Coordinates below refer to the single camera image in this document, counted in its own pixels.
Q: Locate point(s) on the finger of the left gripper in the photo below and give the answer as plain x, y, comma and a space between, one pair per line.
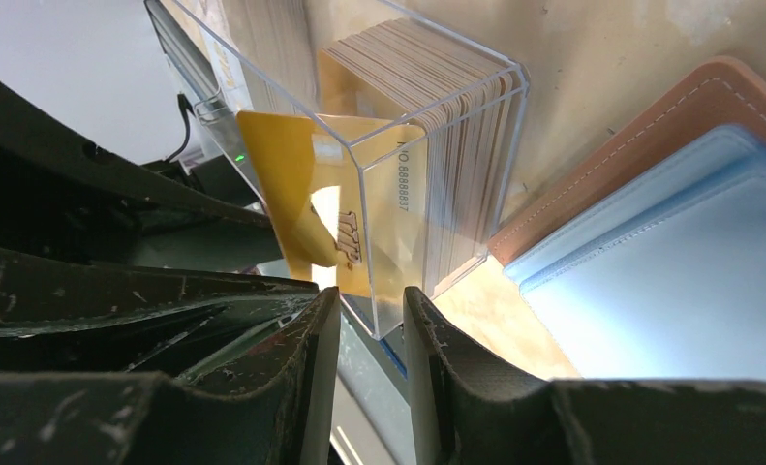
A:
67, 317
65, 198

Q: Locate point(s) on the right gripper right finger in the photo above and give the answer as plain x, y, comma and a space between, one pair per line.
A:
470, 406

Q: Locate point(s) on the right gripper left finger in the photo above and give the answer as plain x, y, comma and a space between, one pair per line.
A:
271, 404

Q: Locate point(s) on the yellow credit card stack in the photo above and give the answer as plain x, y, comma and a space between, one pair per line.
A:
469, 102

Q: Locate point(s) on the brown leather card holder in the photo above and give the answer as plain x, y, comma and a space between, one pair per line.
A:
648, 259

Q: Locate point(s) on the clear plastic card box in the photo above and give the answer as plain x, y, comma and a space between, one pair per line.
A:
201, 26

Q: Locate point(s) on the grey white credit card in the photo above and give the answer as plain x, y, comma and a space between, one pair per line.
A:
274, 36

